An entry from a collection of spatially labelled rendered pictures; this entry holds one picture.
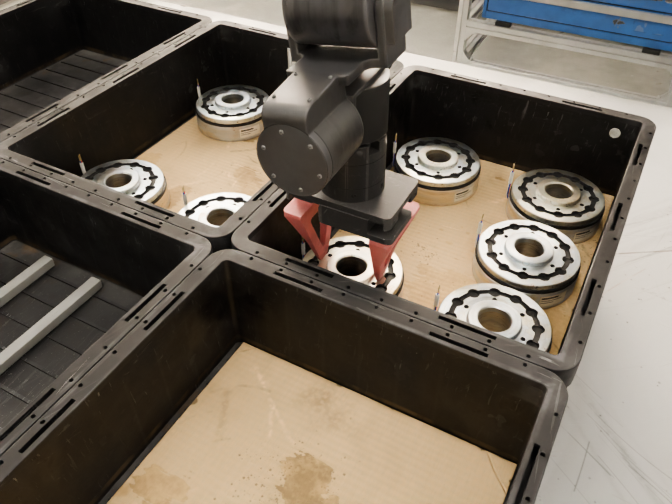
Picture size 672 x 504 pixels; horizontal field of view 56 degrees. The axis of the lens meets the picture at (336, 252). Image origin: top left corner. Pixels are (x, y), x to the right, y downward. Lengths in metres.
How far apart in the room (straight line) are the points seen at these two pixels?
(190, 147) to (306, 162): 0.45
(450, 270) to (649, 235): 0.41
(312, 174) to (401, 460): 0.24
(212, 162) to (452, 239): 0.33
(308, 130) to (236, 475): 0.27
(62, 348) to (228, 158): 0.33
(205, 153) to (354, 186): 0.37
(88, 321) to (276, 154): 0.29
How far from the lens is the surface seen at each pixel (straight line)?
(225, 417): 0.56
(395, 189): 0.55
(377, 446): 0.54
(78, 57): 1.18
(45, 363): 0.64
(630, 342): 0.84
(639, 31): 2.62
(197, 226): 0.58
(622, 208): 0.64
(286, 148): 0.44
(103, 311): 0.67
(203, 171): 0.82
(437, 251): 0.70
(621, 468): 0.73
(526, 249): 0.69
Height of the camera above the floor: 1.29
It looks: 42 degrees down
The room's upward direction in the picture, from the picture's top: straight up
